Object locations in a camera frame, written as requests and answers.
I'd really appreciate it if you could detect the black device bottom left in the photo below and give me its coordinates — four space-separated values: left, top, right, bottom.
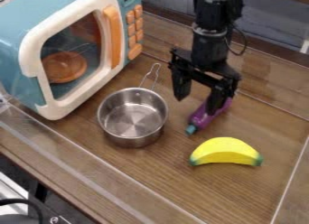
0 194 88 224

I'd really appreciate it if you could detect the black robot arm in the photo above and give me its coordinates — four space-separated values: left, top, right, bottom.
168 0 243 116

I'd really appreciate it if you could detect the orange plate inside microwave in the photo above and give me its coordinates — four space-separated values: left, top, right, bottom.
43 51 87 83

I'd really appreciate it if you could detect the yellow toy banana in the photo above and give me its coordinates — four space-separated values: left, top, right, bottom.
190 137 263 166

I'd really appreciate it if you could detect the silver pot with handle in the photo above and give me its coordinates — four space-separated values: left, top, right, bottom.
96 63 168 148

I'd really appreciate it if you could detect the black cable bottom left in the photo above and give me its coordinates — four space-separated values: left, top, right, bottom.
0 198 44 224

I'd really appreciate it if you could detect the blue toy microwave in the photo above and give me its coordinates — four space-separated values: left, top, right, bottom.
0 0 143 120

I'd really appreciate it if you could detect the purple toy eggplant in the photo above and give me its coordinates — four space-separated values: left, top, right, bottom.
186 98 231 135

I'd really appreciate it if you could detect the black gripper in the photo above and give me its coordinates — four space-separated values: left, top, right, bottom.
167 48 241 116

